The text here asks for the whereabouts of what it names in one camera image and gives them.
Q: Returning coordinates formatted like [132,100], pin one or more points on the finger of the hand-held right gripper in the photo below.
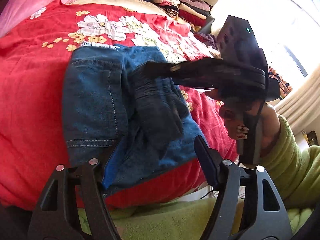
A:
[212,73]

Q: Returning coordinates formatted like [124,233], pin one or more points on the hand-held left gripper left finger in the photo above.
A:
[110,172]

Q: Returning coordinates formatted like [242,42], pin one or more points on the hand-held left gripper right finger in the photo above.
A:
[205,160]

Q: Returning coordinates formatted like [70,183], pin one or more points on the blue denim pants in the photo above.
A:
[95,100]

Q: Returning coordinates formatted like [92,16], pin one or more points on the person's right forearm green sleeve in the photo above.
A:
[290,160]

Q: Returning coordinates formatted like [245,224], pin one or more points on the person's right hand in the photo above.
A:
[268,130]

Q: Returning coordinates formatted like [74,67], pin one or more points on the purple garment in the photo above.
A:
[208,40]

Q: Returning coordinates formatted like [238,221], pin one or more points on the orange patterned cloth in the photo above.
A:
[283,82]

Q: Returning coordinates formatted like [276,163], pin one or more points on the green fleece clothing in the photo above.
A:
[162,222]

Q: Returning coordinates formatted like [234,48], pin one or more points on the pile of folded clothes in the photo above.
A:
[182,2]

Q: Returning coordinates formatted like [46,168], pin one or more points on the white curtain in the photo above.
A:
[300,100]

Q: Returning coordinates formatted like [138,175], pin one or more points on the red floral blanket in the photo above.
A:
[32,105]

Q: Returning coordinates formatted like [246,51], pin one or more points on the cream bedsheet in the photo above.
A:
[117,0]

